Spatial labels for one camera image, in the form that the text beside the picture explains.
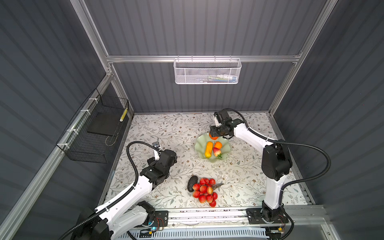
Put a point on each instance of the yellow tube in basket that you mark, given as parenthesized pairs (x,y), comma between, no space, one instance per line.
(123,114)

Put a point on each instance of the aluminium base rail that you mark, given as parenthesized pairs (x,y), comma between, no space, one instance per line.
(302,215)

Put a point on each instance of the red yellow fake peach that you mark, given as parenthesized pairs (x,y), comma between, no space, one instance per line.
(217,152)

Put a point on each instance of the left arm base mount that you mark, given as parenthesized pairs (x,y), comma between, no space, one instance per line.
(156,219)

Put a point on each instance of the floral table mat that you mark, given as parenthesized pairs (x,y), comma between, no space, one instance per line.
(244,184)

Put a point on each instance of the large fake orange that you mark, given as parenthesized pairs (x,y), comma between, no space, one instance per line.
(213,138)

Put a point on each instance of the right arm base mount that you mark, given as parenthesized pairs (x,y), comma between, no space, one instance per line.
(266,216)

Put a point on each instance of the red lychee bunch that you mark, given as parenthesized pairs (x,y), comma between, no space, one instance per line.
(206,191)

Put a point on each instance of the green scalloped fruit bowl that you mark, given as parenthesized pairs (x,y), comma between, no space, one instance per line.
(200,147)

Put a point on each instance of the items in white basket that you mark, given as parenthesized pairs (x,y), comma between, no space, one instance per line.
(229,79)

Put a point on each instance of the small fake tangerine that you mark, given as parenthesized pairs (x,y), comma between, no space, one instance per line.
(218,145)

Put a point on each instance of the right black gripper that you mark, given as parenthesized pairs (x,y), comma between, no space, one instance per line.
(212,131)

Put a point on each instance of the dark fake avocado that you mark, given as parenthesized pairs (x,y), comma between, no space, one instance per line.
(192,181)

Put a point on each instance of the black wire side basket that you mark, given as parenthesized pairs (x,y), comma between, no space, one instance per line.
(97,132)

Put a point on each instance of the yellow fake squash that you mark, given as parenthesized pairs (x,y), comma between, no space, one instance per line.
(209,149)

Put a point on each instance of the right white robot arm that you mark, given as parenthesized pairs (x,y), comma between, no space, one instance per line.
(276,160)

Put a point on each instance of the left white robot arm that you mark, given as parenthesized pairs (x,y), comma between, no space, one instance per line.
(126,210)

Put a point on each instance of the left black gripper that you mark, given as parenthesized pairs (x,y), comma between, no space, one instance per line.
(151,162)

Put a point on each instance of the white wire wall basket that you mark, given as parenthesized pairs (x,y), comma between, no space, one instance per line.
(194,71)

